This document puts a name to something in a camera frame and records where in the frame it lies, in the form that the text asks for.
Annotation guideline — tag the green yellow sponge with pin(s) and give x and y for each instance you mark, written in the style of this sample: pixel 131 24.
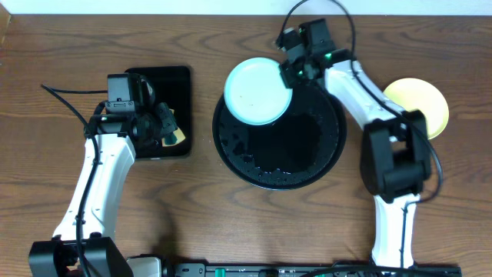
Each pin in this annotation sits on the green yellow sponge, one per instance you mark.
pixel 170 133

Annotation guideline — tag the yellow plate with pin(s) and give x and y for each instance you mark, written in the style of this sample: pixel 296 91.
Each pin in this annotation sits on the yellow plate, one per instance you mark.
pixel 417 94

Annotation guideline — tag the black rectangular tray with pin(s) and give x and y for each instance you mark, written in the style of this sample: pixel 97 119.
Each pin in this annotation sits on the black rectangular tray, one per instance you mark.
pixel 172 85

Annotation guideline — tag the black round tray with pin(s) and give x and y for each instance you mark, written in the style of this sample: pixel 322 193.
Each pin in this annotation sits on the black round tray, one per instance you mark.
pixel 299 148

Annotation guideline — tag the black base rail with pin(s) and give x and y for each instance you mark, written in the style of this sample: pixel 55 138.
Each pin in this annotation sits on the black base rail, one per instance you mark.
pixel 269 270

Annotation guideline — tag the light blue plate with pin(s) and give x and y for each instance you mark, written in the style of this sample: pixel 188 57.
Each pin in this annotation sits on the light blue plate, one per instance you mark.
pixel 255 93

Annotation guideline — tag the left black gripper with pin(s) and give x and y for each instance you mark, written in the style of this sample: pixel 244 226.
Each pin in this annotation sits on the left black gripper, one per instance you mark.
pixel 165 121

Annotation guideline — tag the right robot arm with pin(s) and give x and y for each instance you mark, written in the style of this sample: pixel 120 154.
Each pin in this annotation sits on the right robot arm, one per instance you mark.
pixel 395 158

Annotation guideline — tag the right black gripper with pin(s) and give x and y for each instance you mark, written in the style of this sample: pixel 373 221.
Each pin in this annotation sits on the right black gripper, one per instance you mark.
pixel 294 80

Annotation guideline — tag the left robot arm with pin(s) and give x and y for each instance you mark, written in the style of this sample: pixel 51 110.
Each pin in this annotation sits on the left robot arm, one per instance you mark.
pixel 83 244

